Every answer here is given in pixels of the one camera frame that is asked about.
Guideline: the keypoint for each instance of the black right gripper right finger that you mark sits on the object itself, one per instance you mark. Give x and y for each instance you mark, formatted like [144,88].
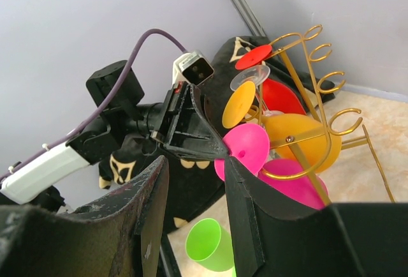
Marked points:
[273,235]

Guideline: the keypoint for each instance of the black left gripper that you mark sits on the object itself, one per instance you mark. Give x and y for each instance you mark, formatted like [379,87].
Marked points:
[169,126]

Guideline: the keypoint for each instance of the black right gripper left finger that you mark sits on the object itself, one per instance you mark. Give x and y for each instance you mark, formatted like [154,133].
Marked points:
[118,234]

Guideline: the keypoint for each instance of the pink plastic wine glass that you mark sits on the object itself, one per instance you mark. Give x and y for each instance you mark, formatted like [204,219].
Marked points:
[250,144]

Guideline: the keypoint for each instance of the clear wine glass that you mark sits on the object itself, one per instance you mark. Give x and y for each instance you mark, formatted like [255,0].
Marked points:
[256,74]

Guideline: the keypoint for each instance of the red plastic wine glass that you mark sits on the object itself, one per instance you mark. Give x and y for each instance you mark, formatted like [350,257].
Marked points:
[276,95]

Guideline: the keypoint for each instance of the orange plastic wine glass back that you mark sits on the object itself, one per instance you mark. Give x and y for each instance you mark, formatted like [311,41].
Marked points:
[317,143]

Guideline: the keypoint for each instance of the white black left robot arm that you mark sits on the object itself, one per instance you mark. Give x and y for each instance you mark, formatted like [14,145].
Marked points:
[117,93]

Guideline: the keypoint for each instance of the green plastic wine glass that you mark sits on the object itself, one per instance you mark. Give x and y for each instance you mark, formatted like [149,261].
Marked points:
[210,245]

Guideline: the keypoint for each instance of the black floral blanket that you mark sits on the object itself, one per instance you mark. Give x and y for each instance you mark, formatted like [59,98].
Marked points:
[194,185]

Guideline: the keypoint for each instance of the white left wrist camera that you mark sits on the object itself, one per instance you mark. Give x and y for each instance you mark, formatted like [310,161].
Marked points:
[192,67]

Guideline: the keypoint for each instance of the gold wire wine glass rack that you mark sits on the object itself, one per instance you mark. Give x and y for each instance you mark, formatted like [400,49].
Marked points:
[356,135]

